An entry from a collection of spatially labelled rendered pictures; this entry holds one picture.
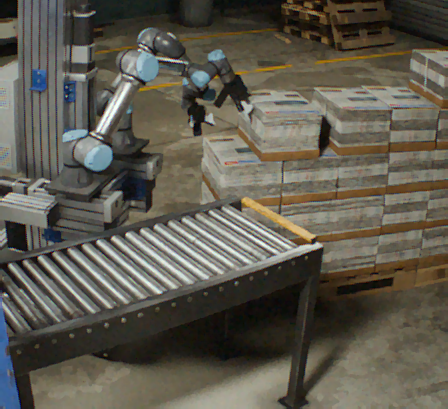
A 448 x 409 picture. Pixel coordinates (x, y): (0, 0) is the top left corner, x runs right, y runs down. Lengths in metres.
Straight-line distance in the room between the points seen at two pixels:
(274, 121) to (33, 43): 1.16
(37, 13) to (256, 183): 1.31
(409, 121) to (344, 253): 0.76
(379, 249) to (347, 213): 0.33
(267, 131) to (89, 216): 0.89
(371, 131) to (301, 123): 0.39
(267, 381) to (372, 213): 1.06
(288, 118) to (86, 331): 1.57
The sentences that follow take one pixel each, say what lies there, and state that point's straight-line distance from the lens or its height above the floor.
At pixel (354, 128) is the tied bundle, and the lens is 3.71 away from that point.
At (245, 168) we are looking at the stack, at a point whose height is 0.80.
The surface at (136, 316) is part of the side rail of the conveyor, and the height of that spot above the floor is 0.77.
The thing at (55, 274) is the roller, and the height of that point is 0.80.
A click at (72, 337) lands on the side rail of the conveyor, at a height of 0.77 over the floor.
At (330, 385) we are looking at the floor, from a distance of 3.48.
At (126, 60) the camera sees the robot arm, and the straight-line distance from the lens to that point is 3.23.
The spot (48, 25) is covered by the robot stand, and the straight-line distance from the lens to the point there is 3.39.
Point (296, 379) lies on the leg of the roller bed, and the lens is 3.23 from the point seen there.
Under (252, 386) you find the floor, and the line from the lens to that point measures 3.44.
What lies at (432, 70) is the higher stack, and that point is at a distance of 3.99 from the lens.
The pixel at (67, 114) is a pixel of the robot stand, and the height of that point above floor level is 1.06.
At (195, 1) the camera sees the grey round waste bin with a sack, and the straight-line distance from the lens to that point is 10.55.
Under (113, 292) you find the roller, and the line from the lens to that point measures 2.58.
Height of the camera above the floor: 2.13
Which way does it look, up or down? 23 degrees down
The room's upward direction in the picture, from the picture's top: 2 degrees clockwise
